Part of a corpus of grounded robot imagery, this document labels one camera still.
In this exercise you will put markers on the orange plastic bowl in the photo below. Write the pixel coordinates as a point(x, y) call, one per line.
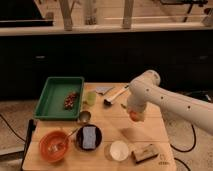
point(50, 139)

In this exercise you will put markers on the orange red apple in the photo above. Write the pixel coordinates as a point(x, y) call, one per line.
point(133, 116)

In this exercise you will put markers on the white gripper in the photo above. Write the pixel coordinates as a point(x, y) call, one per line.
point(139, 114)

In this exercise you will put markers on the dark blue floor object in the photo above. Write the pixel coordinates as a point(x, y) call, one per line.
point(203, 96)

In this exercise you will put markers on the dark round bowl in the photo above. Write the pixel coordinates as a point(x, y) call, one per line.
point(79, 137)

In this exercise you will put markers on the green plastic tray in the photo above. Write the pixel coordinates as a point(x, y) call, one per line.
point(51, 102)

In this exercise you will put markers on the small metal cup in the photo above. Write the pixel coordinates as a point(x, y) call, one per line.
point(84, 117)

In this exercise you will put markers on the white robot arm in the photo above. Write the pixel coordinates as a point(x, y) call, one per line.
point(145, 88)

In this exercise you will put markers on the black table clamp bar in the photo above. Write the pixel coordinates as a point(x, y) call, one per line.
point(30, 129)

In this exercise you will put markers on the metal spoon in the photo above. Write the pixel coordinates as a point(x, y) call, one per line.
point(57, 146)

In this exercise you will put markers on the green plastic cup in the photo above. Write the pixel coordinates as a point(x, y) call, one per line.
point(91, 98)

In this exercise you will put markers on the blue sponge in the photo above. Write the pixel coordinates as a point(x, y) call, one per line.
point(89, 137)

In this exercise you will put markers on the grey cloth piece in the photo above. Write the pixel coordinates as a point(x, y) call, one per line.
point(102, 90)

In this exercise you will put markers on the brown scrub sponge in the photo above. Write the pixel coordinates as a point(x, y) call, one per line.
point(143, 154)

